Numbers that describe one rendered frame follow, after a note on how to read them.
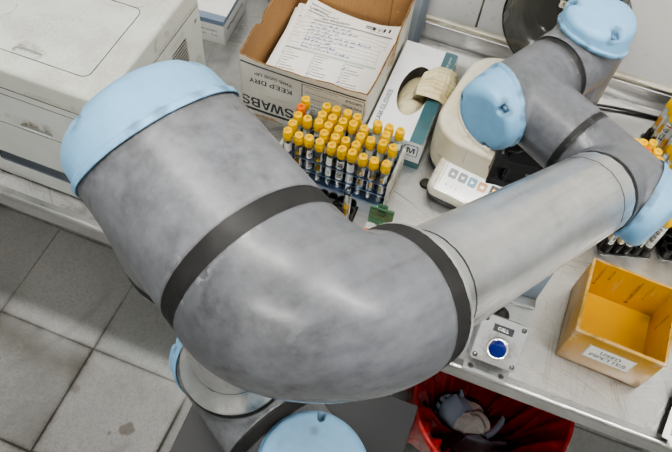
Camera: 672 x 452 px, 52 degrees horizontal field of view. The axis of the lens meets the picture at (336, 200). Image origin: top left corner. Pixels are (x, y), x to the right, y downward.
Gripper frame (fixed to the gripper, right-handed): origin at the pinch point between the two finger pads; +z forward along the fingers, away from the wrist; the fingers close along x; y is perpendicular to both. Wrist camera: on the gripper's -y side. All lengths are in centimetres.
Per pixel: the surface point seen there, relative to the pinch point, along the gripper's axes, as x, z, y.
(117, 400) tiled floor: 12, 109, 78
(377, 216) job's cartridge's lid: -1.0, 11.7, 19.8
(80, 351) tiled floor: 2, 109, 93
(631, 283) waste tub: -0.6, 13.6, -20.8
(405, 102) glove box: -29.6, 15.9, 19.8
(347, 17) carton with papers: -48, 15, 35
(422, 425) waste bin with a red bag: 13, 64, 2
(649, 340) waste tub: 5.7, 18.6, -25.6
